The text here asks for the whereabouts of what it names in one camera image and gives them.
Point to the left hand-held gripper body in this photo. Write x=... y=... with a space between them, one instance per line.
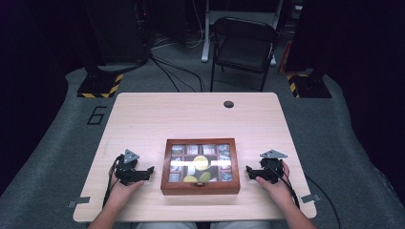
x=125 y=168

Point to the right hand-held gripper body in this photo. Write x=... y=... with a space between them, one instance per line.
x=272 y=168

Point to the wooden box with glass lid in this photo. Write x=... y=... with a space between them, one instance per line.
x=200 y=188

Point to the person's right hand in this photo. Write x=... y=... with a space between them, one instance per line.
x=280 y=192

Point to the person's left hand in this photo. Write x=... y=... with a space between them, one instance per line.
x=121 y=194

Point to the silver foil packet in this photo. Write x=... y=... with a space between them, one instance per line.
x=176 y=165
x=226 y=176
x=177 y=149
x=174 y=177
x=225 y=162
x=224 y=149

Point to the white capsule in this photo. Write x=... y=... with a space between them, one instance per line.
x=191 y=170

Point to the grey tape piece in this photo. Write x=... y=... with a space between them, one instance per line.
x=79 y=201
x=310 y=198

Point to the green lid capsule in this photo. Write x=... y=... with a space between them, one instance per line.
x=205 y=176

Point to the person's right leg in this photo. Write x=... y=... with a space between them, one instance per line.
x=240 y=225

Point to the dark table grommet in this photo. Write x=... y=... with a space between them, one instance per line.
x=228 y=104

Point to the hazard striped stand base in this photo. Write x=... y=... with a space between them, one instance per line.
x=98 y=86
x=309 y=86

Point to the red board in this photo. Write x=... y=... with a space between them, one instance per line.
x=284 y=58

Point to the black folding chair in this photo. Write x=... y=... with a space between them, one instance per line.
x=243 y=52

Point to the black equipment stand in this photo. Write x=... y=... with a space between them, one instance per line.
x=117 y=31

